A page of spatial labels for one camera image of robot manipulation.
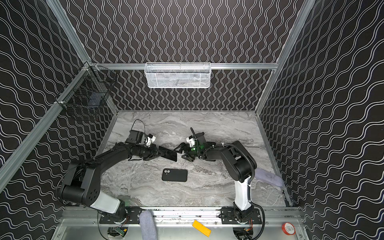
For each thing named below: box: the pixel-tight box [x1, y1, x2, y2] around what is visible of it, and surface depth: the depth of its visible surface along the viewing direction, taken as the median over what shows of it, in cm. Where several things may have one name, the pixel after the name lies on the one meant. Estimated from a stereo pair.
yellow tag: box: [192, 219, 212, 238], surface depth 72 cm
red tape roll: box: [281, 222, 296, 235], surface depth 71 cm
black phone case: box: [161, 168, 188, 182], surface depth 90 cm
